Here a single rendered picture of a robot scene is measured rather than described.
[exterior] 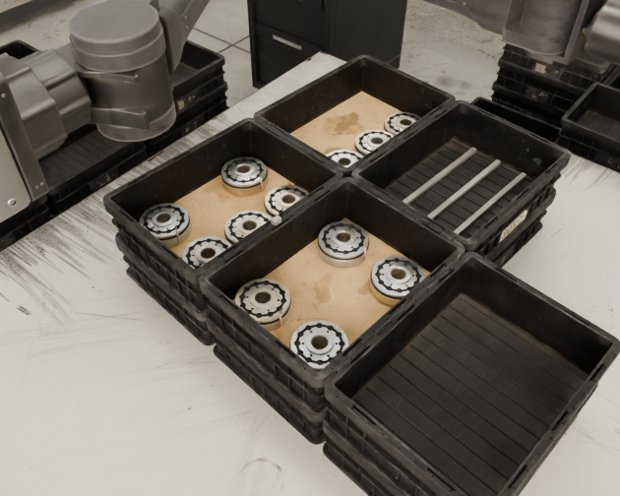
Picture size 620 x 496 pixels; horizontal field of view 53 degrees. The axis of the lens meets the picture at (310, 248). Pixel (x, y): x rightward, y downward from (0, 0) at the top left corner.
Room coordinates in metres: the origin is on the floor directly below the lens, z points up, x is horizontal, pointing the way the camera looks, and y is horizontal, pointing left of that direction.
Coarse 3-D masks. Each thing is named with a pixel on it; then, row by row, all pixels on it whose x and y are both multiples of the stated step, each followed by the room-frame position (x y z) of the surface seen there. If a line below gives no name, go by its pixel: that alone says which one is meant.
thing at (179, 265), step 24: (240, 120) 1.18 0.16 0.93; (288, 144) 1.10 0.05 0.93; (336, 168) 1.01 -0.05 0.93; (120, 192) 0.93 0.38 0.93; (312, 192) 0.94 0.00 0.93; (120, 216) 0.86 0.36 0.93; (144, 240) 0.81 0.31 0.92; (240, 240) 0.80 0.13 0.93; (168, 264) 0.76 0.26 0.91; (216, 264) 0.74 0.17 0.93
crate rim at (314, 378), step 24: (288, 216) 0.87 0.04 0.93; (408, 216) 0.87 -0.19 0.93; (264, 240) 0.81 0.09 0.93; (456, 240) 0.81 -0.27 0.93; (216, 288) 0.69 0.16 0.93; (240, 312) 0.63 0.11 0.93; (264, 336) 0.59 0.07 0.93; (360, 336) 0.59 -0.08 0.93; (288, 360) 0.55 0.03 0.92; (336, 360) 0.54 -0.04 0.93; (312, 384) 0.51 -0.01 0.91
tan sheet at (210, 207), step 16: (272, 176) 1.11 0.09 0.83; (192, 192) 1.05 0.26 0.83; (208, 192) 1.05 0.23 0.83; (224, 192) 1.05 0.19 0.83; (192, 208) 1.00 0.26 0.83; (208, 208) 1.00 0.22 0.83; (224, 208) 1.00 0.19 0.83; (240, 208) 1.00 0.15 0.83; (256, 208) 1.00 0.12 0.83; (192, 224) 0.94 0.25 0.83; (208, 224) 0.94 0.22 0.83; (224, 224) 0.95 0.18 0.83; (192, 240) 0.90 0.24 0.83
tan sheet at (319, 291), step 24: (288, 264) 0.83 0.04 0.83; (312, 264) 0.84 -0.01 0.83; (360, 264) 0.84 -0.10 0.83; (288, 288) 0.77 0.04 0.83; (312, 288) 0.77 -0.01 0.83; (336, 288) 0.77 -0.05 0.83; (360, 288) 0.77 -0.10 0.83; (312, 312) 0.71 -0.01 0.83; (336, 312) 0.71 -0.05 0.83; (360, 312) 0.72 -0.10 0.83; (384, 312) 0.72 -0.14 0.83; (288, 336) 0.66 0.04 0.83
